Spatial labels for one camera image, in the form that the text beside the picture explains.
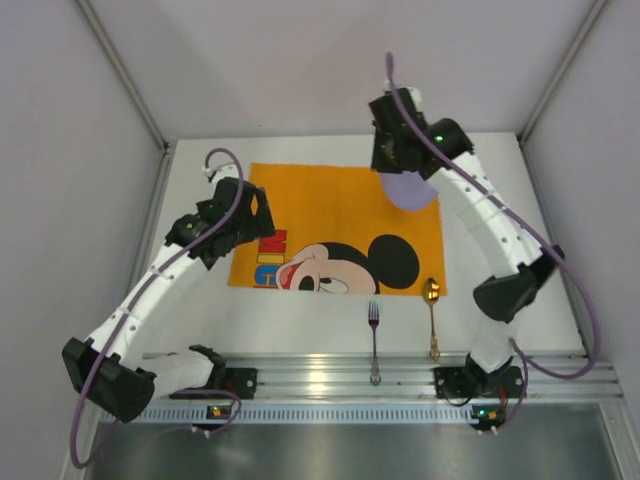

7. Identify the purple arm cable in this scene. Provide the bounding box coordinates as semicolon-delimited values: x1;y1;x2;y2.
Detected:
68;148;245;469
384;51;601;431

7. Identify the corner aluminium post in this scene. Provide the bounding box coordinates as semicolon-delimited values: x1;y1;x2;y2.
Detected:
71;0;169;152
516;0;611;147

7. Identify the aluminium rail frame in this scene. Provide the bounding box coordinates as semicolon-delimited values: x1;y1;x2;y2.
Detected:
79;319;624;404

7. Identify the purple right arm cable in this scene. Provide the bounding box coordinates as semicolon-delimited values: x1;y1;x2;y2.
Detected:
384;51;601;431

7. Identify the gold spoon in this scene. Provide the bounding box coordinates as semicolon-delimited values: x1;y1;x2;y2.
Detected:
423;277;440;362

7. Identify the right corner aluminium post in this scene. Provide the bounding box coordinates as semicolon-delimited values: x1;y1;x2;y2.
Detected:
516;0;611;147

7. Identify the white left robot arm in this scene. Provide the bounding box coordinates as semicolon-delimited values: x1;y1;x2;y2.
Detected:
62;177;275;423

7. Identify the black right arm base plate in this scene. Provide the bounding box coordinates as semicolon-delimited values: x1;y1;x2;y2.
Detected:
434;366;524;400

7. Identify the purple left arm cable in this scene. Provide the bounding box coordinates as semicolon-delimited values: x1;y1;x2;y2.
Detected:
68;148;245;469

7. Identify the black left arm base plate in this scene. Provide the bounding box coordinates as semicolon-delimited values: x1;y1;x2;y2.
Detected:
168;367;258;400

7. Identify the lavender plastic plate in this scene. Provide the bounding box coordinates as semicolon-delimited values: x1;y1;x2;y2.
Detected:
379;172;438;212

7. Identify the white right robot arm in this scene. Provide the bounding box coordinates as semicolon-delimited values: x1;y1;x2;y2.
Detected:
369;87;564;397

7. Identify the perforated metal cable tray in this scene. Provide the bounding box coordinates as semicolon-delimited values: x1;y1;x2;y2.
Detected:
134;402;506;426

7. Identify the left corner aluminium post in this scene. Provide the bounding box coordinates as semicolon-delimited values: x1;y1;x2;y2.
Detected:
71;0;169;152

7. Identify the iridescent purple fork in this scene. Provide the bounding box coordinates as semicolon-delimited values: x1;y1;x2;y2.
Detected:
368;300;381;386

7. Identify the orange Mickey Mouse placemat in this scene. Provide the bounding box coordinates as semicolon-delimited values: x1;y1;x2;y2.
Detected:
228;164;447;295

